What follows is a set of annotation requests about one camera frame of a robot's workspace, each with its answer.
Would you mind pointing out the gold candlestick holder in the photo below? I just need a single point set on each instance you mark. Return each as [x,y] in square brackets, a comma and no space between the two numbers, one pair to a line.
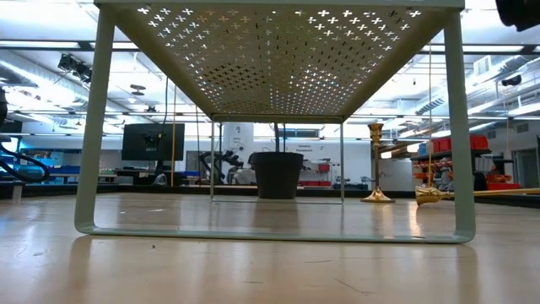
[428,196]
[375,131]

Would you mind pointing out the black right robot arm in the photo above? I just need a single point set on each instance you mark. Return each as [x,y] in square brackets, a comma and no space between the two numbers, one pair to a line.
[521,12]

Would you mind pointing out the black background robot arm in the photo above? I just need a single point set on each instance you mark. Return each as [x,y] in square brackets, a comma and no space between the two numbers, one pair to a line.
[228,158]

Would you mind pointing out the black plant pot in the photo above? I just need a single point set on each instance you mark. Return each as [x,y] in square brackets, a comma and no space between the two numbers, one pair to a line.
[277,175]

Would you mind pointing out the green perforated metal shelf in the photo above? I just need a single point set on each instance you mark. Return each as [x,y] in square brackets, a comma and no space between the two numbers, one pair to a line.
[274,63]

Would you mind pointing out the black background monitor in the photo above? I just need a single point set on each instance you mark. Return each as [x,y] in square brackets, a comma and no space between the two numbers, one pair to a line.
[139,143]

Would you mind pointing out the round ceiling fixture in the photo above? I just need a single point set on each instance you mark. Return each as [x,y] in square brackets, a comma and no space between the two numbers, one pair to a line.
[137,87]

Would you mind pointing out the black storage rack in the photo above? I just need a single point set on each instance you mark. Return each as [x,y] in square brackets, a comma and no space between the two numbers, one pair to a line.
[439,154]

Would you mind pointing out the red storage bin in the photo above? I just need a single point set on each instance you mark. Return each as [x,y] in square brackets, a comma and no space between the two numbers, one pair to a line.
[478,142]
[442,144]

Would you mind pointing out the blue storage shelf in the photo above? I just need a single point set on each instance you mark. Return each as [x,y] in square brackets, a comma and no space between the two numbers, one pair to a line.
[55,169]

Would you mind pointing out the orange storage bins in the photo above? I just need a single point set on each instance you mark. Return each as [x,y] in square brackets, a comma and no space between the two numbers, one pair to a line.
[504,186]

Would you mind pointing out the black aluminium table frame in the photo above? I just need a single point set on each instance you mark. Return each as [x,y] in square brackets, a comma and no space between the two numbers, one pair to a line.
[147,189]

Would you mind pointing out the black ceiling camera rig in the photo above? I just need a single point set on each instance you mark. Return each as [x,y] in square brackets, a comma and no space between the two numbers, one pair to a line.
[76,67]

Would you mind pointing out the black security camera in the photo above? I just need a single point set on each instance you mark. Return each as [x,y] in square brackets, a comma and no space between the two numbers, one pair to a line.
[511,80]

